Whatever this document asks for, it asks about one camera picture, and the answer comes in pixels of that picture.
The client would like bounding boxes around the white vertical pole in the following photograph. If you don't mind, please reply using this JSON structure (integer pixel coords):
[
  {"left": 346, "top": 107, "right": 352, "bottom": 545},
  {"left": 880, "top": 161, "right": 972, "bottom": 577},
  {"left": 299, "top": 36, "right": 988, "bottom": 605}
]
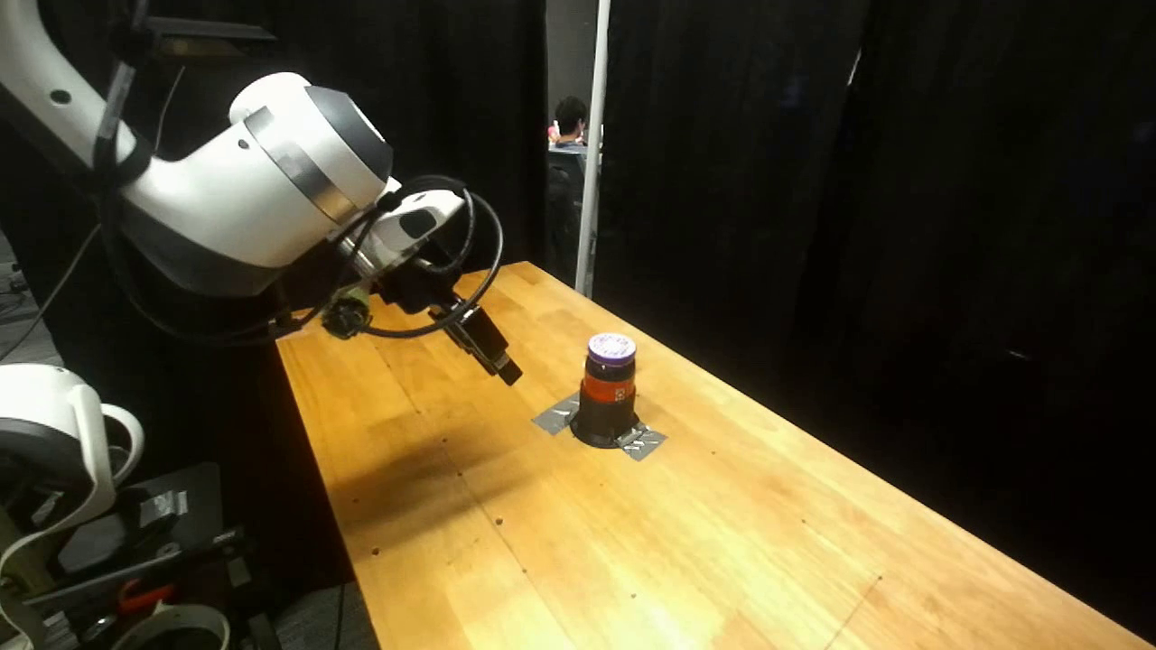
[{"left": 569, "top": 0, "right": 615, "bottom": 298}]

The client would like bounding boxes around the person in background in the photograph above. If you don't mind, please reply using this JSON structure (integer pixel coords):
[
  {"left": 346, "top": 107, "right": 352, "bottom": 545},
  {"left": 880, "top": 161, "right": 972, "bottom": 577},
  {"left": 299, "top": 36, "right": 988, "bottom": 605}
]
[{"left": 546, "top": 95, "right": 592, "bottom": 151}]

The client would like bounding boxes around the orange clamp handle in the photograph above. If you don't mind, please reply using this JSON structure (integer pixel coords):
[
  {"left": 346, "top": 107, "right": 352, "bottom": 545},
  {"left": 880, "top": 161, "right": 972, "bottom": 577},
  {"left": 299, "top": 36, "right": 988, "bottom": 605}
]
[{"left": 111, "top": 577, "right": 181, "bottom": 618}]

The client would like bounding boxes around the black curtain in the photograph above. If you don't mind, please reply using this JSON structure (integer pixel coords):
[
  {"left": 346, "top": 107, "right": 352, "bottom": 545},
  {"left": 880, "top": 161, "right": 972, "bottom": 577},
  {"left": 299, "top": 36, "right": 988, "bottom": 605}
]
[{"left": 0, "top": 0, "right": 1156, "bottom": 642}]

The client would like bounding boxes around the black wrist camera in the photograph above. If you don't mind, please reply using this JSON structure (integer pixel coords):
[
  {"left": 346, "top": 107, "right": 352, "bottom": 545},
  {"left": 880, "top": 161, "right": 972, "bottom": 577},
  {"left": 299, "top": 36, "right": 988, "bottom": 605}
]
[{"left": 316, "top": 290, "right": 375, "bottom": 344}]

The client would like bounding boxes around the white looped cable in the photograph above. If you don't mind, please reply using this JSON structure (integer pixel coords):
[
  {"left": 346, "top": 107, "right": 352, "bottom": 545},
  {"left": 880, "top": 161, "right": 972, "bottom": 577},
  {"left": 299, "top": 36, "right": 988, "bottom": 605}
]
[{"left": 108, "top": 599, "right": 234, "bottom": 650}]

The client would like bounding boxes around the black looped gripper cable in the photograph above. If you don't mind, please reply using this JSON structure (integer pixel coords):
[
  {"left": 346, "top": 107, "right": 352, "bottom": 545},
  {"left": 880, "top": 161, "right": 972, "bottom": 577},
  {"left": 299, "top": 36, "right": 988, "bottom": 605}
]
[{"left": 323, "top": 172, "right": 510, "bottom": 344}]

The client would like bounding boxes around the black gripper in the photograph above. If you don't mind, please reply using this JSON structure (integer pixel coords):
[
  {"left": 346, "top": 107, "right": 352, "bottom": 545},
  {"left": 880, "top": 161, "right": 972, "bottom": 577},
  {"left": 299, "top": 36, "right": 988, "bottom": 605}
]
[{"left": 370, "top": 255, "right": 528, "bottom": 391}]

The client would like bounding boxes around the gray tape strip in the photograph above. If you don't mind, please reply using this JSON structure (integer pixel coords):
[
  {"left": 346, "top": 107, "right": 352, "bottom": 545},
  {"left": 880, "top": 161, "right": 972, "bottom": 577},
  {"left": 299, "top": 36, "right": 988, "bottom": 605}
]
[
  {"left": 615, "top": 417, "right": 669, "bottom": 465},
  {"left": 532, "top": 394, "right": 585, "bottom": 438}
]

